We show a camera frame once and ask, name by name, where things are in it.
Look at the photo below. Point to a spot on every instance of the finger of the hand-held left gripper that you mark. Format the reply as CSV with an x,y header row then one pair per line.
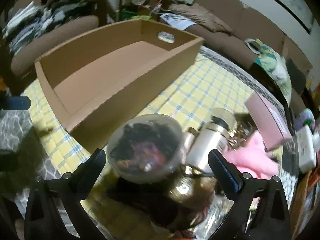
x,y
15,103

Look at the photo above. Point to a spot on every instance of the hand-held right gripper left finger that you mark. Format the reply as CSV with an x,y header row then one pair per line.
x,y
96,162

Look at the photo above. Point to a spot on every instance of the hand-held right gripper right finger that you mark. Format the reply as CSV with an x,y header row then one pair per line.
x,y
225,175

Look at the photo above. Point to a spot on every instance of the pink cloth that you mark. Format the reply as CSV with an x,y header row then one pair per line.
x,y
252,157

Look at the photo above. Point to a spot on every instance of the gold hair clip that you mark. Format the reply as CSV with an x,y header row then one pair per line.
x,y
238,132

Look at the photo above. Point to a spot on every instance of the clear dome container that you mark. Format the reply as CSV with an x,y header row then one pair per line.
x,y
145,150

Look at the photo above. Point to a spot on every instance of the cardboard box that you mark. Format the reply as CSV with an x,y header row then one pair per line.
x,y
125,62

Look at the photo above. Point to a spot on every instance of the silver white bottle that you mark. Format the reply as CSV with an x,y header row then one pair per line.
x,y
207,140

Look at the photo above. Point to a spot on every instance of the pink box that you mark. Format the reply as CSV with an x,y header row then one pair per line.
x,y
267,120

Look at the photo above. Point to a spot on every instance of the brown armchair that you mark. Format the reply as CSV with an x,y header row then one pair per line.
x,y
55,37

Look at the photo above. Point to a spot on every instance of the white plastic box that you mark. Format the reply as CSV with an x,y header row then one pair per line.
x,y
306,147

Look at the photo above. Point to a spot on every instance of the pile of folded clothes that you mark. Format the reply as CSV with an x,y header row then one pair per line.
x,y
37,17

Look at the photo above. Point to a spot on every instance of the yellow checked blanket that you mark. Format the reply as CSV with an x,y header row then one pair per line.
x,y
195,90

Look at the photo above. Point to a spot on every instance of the purple ball toy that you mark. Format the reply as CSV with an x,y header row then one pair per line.
x,y
306,117

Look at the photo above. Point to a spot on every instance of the printed tote bag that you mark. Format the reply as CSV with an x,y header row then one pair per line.
x,y
272,65

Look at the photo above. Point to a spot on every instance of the green bag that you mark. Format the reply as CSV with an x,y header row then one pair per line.
x,y
132,13

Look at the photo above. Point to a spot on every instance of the brown sofa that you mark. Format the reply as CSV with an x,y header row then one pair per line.
x,y
240,25

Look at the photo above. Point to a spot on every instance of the printed paper leaflet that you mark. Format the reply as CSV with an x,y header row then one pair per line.
x,y
175,20

